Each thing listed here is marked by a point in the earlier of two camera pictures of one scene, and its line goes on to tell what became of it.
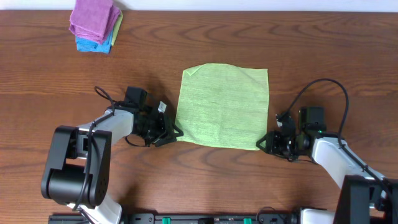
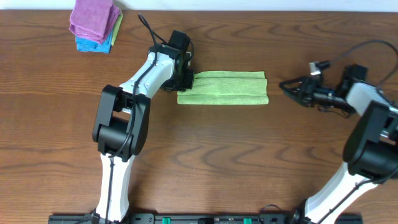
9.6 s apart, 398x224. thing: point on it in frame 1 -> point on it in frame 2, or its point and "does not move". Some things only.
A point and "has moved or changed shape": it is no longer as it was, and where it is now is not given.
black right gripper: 273,143 -> 308,91
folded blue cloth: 84,45 does not move
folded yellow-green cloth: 117,28 does not move
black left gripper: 165,129 -> 188,78
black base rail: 189,218 does not move
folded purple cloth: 94,19 does not move
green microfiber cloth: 223,106 has moved or changed shape
